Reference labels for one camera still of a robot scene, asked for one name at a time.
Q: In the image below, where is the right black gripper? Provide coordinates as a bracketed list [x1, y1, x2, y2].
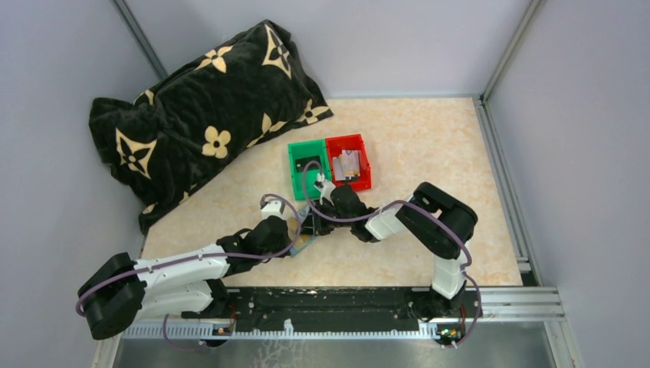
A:
[296, 199, 353, 237]

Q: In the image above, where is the gold VIP card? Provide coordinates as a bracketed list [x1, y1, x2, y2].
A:
[287, 218, 312, 257]

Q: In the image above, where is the sage green card holder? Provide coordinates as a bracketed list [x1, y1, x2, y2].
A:
[296, 205, 317, 250]

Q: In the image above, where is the red plastic bin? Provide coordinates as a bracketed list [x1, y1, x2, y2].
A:
[325, 133, 373, 192]

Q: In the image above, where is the green plastic bin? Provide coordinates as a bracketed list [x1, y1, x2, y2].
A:
[287, 140, 332, 201]

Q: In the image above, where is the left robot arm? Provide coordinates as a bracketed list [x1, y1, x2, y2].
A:
[75, 215, 295, 340]

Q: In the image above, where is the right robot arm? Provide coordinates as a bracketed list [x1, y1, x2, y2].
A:
[300, 179, 478, 316]

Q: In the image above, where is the stack of cards in red bin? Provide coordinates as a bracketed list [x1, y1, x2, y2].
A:
[333, 149, 361, 181]

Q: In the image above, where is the black floral pillow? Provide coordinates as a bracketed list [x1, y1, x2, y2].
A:
[88, 20, 333, 232]

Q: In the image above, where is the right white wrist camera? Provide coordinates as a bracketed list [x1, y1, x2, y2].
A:
[314, 173, 336, 202]

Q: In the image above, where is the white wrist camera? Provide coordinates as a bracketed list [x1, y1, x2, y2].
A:
[261, 199, 286, 219]
[314, 173, 336, 202]

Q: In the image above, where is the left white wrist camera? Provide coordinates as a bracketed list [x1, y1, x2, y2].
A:
[261, 199, 286, 219]

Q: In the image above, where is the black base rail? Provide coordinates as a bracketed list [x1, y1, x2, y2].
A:
[181, 287, 482, 333]

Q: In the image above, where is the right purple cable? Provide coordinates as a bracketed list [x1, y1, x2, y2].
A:
[301, 160, 484, 349]

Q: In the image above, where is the purple cable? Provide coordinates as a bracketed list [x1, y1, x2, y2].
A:
[75, 193, 304, 353]
[301, 160, 484, 349]

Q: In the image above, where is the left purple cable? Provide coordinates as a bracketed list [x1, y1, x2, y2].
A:
[75, 193, 304, 353]

